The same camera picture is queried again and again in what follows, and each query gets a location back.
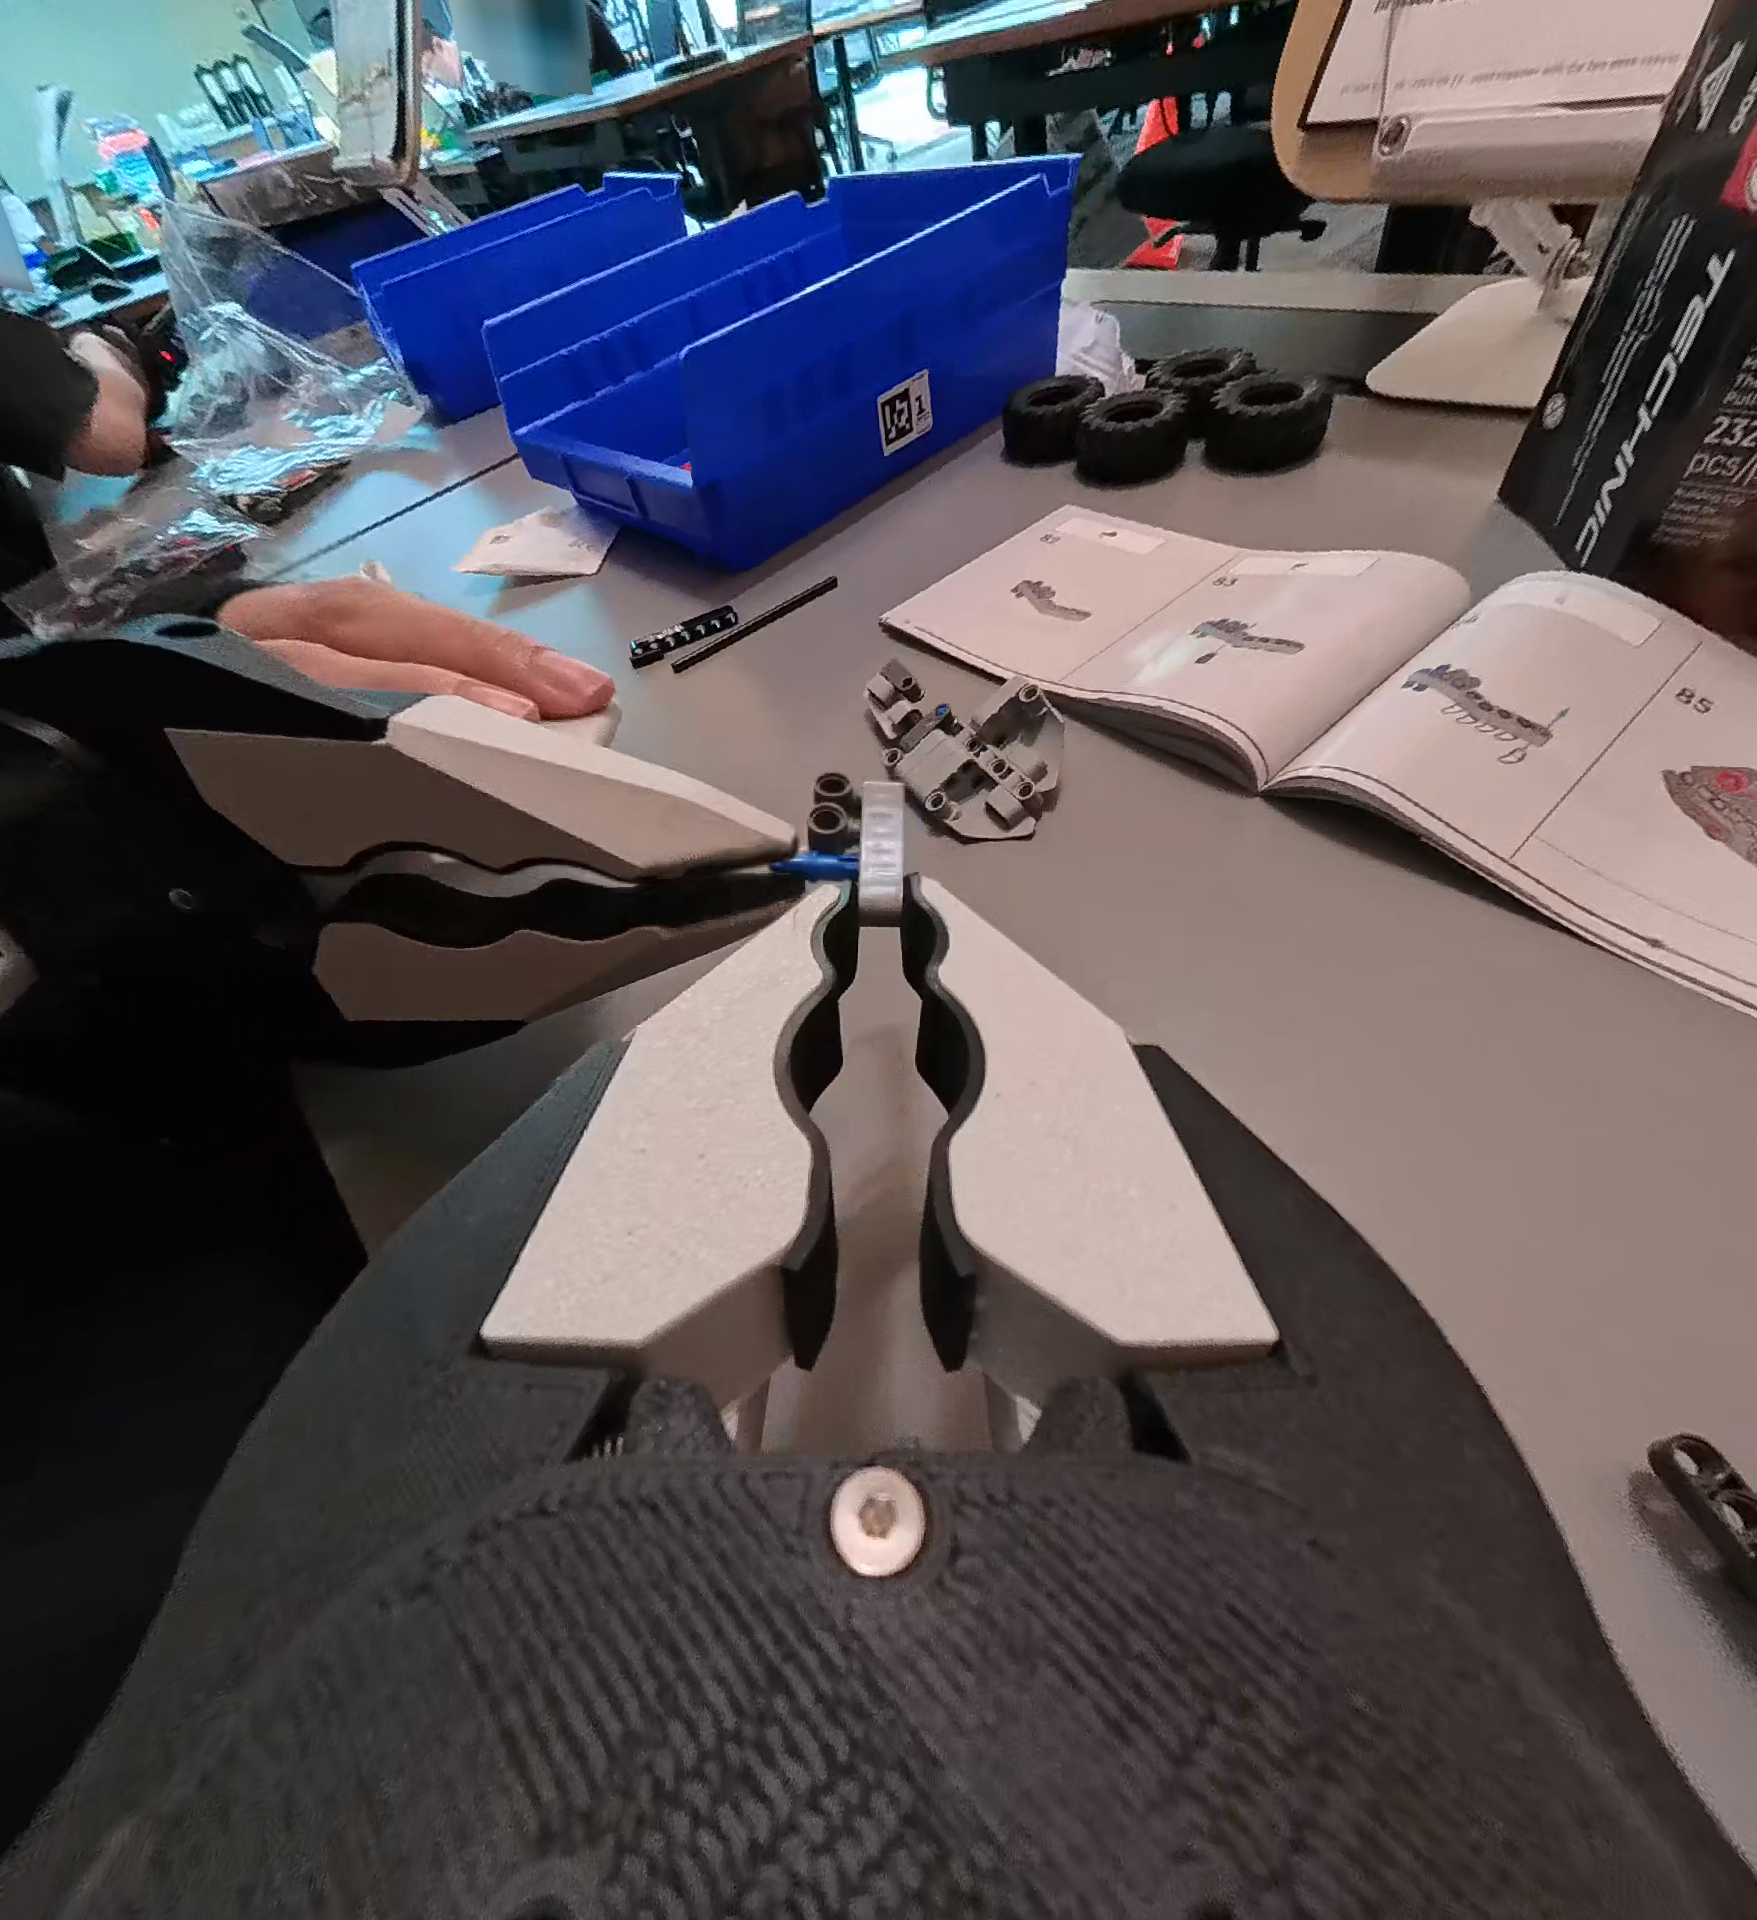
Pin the black toy connector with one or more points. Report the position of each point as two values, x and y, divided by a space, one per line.
833 824

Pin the white paper slip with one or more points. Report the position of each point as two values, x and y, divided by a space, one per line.
533 543

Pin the black toy set box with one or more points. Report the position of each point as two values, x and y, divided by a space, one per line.
1688 376

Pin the instruction sheet on stand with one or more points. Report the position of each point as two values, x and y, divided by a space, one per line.
1305 151

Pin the black toy axle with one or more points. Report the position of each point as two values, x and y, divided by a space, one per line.
773 611

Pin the blue toy axle pin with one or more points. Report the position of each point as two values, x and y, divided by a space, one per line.
820 865

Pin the black hoodie with rose print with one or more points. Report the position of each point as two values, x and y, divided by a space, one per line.
68 1352

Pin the printed instruction sheet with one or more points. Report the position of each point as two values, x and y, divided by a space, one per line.
1492 62

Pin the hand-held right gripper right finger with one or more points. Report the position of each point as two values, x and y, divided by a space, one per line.
1087 1186

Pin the person's left hand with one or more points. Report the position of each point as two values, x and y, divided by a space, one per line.
443 660

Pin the open instruction booklet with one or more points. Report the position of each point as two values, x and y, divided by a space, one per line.
1417 705

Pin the toy truck model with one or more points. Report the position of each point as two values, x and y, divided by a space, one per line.
1733 1530

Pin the blue storage bin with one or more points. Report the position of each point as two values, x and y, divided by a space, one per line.
456 315

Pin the crumpled white wrapper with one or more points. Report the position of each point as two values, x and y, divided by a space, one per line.
1095 347

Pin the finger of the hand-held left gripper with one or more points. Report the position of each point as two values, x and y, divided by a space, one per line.
516 795
516 961

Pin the grey angled toy beam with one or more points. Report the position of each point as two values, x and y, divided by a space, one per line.
881 854

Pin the blue bin with square tag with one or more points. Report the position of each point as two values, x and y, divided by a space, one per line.
757 436

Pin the clear plastic bag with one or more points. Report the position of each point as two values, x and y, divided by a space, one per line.
292 360

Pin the grey toy panel assembly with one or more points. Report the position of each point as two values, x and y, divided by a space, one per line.
998 780

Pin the tilted grey display board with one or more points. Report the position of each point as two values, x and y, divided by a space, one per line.
375 89

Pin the white board stand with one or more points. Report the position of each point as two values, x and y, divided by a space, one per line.
1479 347

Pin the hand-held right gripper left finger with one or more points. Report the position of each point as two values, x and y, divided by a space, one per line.
667 1186

